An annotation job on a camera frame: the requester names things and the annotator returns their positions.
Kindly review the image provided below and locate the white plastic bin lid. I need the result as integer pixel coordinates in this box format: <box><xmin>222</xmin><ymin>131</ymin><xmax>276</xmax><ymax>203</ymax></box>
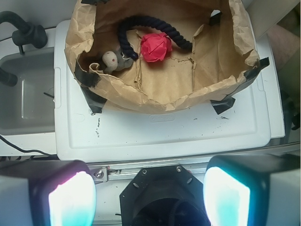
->
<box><xmin>54</xmin><ymin>21</ymin><xmax>285</xmax><ymax>163</ymax></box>

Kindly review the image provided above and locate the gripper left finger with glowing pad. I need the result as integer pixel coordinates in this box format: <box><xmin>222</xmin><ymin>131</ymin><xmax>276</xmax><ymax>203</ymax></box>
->
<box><xmin>0</xmin><ymin>160</ymin><xmax>96</xmax><ymax>226</ymax></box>

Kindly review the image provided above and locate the gray plush animal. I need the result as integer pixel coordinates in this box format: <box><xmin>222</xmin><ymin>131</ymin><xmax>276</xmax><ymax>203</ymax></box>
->
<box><xmin>102</xmin><ymin>48</ymin><xmax>134</xmax><ymax>74</ymax></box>

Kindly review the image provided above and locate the black cable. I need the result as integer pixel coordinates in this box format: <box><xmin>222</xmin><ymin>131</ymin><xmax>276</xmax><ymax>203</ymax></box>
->
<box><xmin>0</xmin><ymin>135</ymin><xmax>58</xmax><ymax>157</ymax></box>

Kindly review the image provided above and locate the red crumpled paper ball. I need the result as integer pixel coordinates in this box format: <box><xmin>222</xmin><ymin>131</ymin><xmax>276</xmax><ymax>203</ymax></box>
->
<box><xmin>141</xmin><ymin>33</ymin><xmax>173</xmax><ymax>63</ymax></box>

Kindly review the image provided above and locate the black hose end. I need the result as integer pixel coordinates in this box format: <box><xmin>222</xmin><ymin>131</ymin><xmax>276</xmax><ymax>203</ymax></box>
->
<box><xmin>0</xmin><ymin>67</ymin><xmax>18</xmax><ymax>87</ymax></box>

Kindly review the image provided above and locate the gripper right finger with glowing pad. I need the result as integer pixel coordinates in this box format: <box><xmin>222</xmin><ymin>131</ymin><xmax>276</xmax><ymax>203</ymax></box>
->
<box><xmin>203</xmin><ymin>154</ymin><xmax>301</xmax><ymax>226</ymax></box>

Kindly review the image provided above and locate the black octagonal mount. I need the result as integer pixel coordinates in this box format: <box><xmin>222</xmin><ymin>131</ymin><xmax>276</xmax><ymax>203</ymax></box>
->
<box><xmin>119</xmin><ymin>165</ymin><xmax>211</xmax><ymax>226</ymax></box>

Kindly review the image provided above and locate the aluminium rail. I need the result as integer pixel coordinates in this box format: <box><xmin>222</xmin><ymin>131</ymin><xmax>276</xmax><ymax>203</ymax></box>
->
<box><xmin>87</xmin><ymin>158</ymin><xmax>212</xmax><ymax>182</ymax></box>

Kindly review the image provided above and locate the brown paper bag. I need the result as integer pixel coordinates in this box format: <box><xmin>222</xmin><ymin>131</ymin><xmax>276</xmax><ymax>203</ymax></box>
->
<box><xmin>65</xmin><ymin>0</ymin><xmax>269</xmax><ymax>114</ymax></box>

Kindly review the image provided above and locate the gray plastic tub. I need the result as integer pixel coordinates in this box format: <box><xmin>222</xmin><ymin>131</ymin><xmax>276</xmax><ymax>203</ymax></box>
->
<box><xmin>0</xmin><ymin>48</ymin><xmax>55</xmax><ymax>135</ymax></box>

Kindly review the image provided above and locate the dark navy rope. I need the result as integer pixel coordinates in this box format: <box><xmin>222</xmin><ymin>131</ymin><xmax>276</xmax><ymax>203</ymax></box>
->
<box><xmin>117</xmin><ymin>15</ymin><xmax>193</xmax><ymax>60</ymax></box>

